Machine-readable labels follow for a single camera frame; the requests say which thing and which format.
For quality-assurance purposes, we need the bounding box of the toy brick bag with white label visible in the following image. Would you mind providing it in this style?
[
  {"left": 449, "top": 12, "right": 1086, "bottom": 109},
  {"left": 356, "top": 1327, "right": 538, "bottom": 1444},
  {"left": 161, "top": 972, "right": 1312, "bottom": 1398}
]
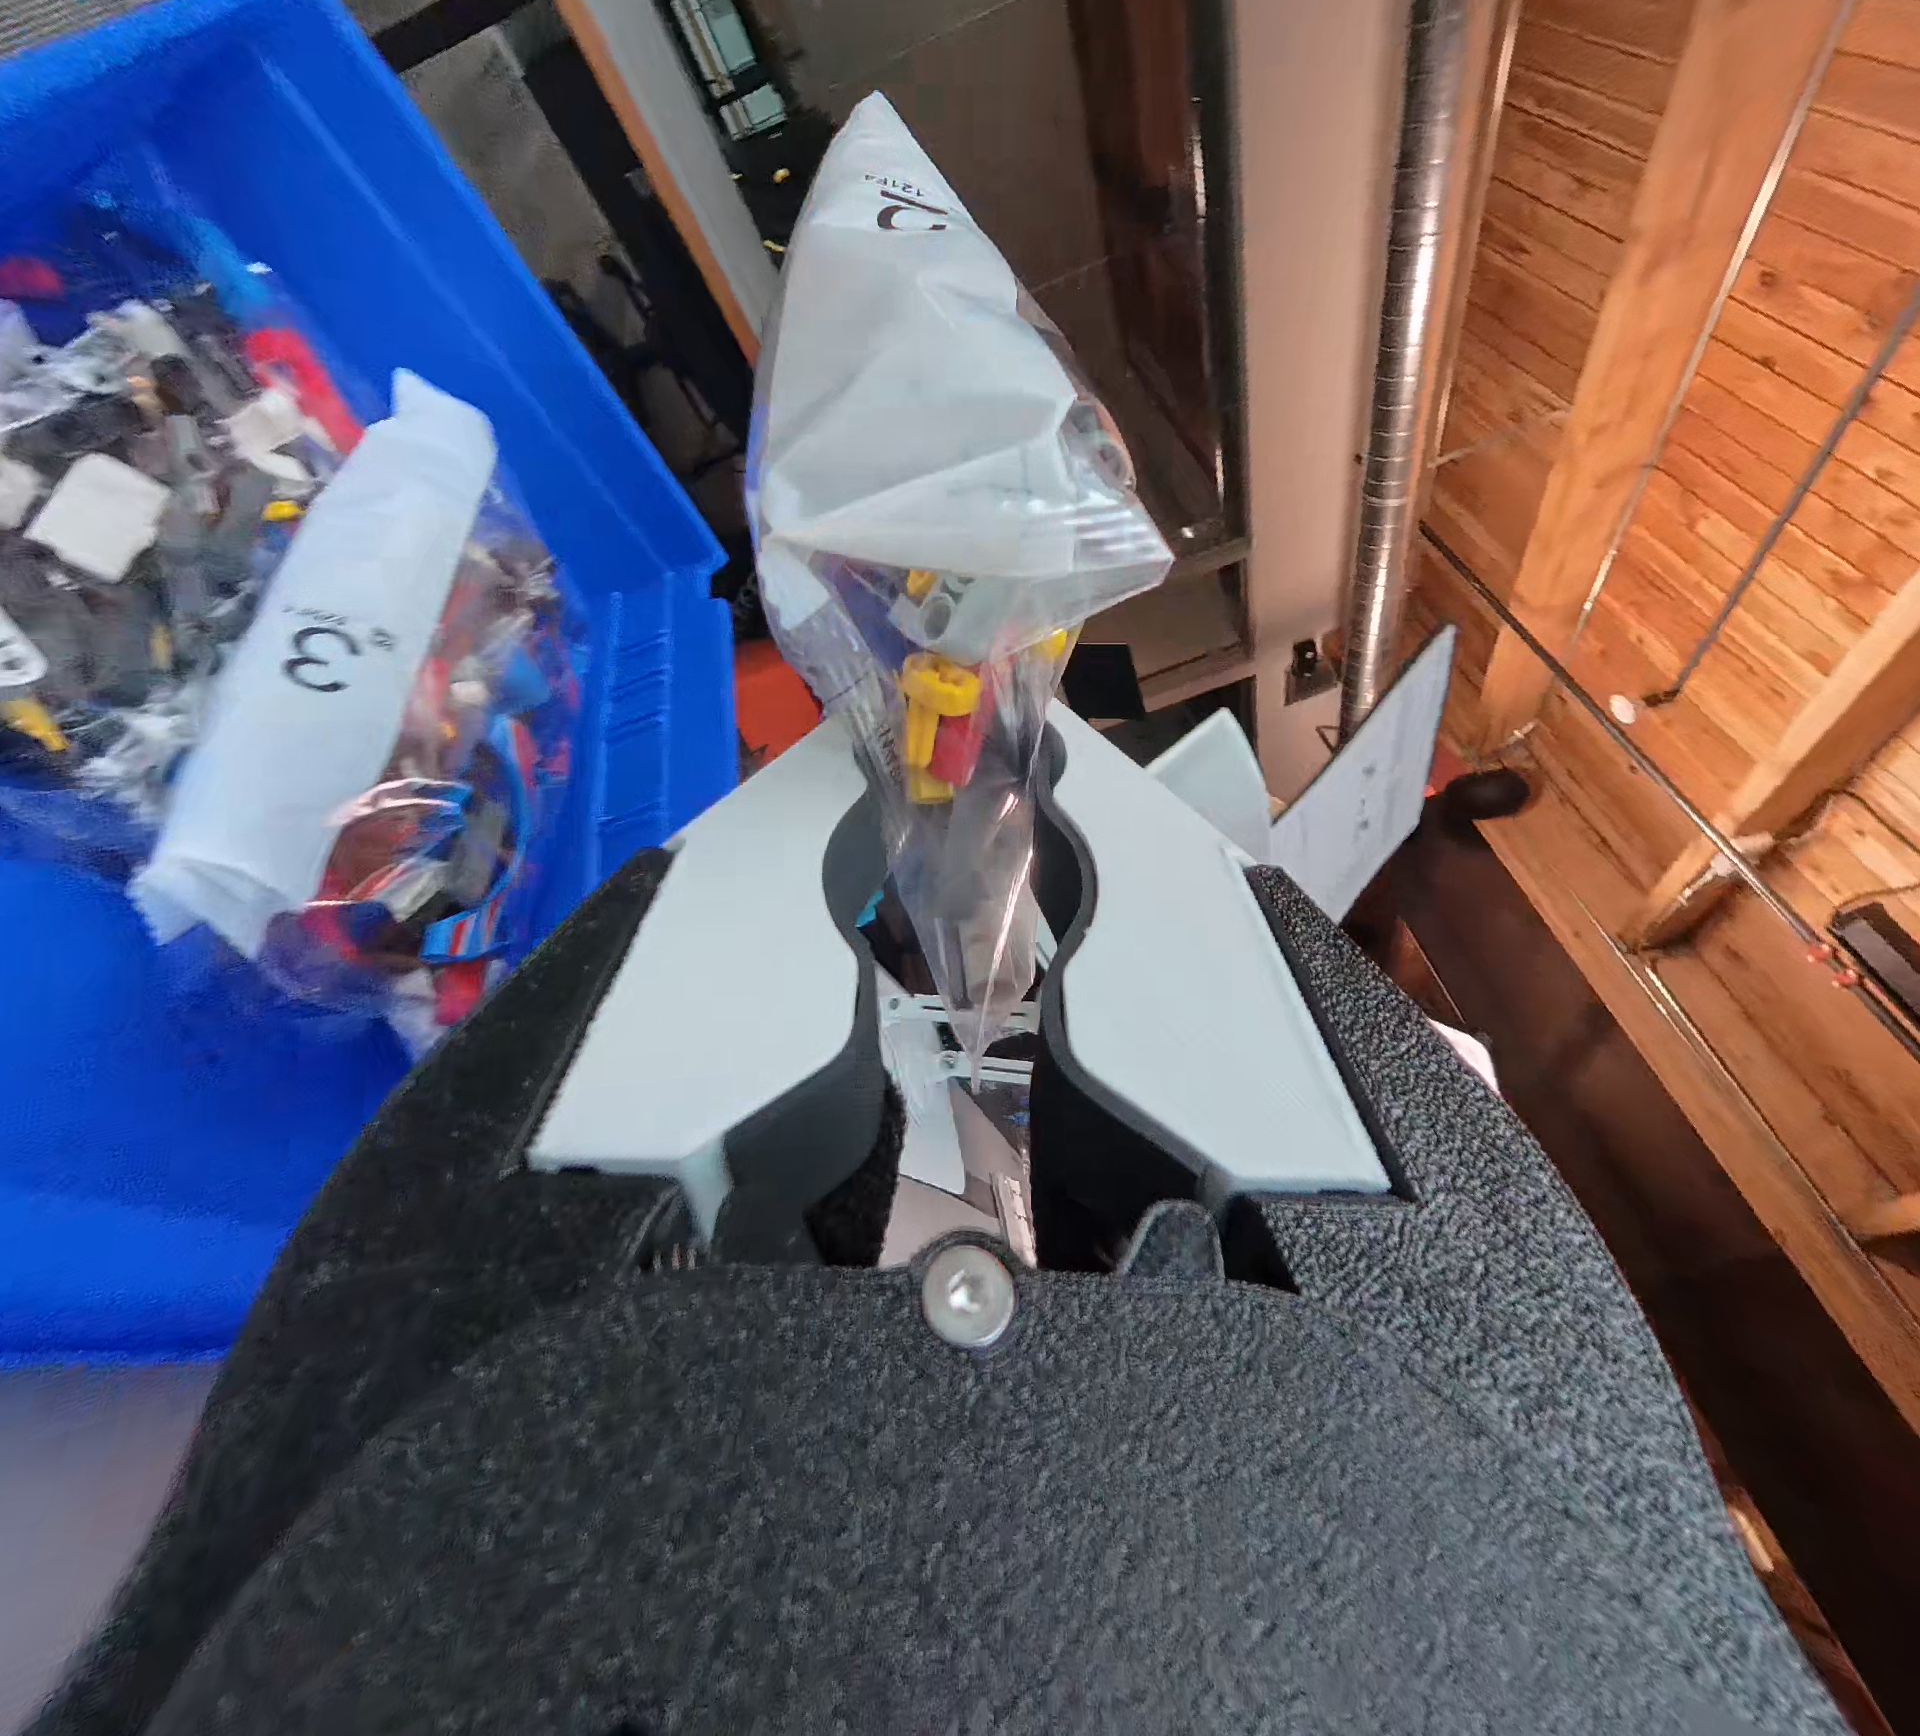
[{"left": 132, "top": 369, "right": 500, "bottom": 959}]

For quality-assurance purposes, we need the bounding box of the silver duct pipe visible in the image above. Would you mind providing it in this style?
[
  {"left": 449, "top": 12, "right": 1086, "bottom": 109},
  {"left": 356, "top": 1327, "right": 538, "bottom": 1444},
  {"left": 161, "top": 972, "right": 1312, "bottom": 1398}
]
[{"left": 1337, "top": 0, "right": 1502, "bottom": 741}]

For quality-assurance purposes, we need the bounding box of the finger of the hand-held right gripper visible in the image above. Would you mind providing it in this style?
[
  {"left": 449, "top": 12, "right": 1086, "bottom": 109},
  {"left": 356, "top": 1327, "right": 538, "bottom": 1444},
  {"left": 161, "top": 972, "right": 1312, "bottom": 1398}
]
[
  {"left": 1145, "top": 709, "right": 1277, "bottom": 869},
  {"left": 1271, "top": 622, "right": 1460, "bottom": 933}
]

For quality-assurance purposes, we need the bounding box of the grey desk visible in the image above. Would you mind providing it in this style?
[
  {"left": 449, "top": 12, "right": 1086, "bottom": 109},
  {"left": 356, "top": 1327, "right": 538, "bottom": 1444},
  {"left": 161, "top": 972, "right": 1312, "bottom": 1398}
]
[{"left": 0, "top": 1353, "right": 227, "bottom": 1736}]

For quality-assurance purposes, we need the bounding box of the wooden beam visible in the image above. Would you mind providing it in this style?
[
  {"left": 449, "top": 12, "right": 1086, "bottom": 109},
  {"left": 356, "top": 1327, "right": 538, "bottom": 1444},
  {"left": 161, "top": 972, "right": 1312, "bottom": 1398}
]
[{"left": 1475, "top": 0, "right": 1914, "bottom": 749}]

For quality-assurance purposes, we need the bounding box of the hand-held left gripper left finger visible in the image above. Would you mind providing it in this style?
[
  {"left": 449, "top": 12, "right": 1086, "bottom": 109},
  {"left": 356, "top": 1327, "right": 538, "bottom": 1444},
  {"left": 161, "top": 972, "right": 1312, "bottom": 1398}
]
[{"left": 524, "top": 713, "right": 909, "bottom": 1267}]

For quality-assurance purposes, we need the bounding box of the thin metal conduit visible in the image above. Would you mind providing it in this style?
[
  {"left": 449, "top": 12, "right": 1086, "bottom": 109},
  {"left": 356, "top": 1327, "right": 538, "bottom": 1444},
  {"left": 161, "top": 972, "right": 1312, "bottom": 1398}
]
[{"left": 1620, "top": 0, "right": 1920, "bottom": 705}]

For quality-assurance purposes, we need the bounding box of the white panel with wooden edge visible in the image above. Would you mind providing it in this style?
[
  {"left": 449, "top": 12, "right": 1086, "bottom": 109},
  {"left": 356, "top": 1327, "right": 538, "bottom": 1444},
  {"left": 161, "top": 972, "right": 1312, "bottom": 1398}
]
[{"left": 497, "top": 0, "right": 786, "bottom": 367}]

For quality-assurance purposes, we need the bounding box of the blue plastic bin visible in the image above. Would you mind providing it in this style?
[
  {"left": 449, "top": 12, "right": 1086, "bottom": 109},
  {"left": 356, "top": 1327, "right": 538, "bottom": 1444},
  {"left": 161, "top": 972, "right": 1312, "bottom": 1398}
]
[{"left": 0, "top": 0, "right": 744, "bottom": 1370}]

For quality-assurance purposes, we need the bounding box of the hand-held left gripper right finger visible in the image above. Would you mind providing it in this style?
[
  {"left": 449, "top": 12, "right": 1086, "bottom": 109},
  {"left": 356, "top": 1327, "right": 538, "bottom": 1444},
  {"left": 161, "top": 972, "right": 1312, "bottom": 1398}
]
[{"left": 1025, "top": 698, "right": 1397, "bottom": 1271}]

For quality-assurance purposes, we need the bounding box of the pile of toy brick bags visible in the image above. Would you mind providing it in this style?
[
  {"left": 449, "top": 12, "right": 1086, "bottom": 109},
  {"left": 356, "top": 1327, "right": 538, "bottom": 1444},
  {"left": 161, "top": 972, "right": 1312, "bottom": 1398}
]
[{"left": 0, "top": 168, "right": 602, "bottom": 1034}]

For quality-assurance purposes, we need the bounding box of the clear bag of toy bricks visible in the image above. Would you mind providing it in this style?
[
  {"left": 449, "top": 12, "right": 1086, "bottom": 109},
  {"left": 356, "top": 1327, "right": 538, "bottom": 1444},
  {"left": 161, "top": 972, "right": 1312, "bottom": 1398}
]
[{"left": 744, "top": 90, "right": 1175, "bottom": 1100}]

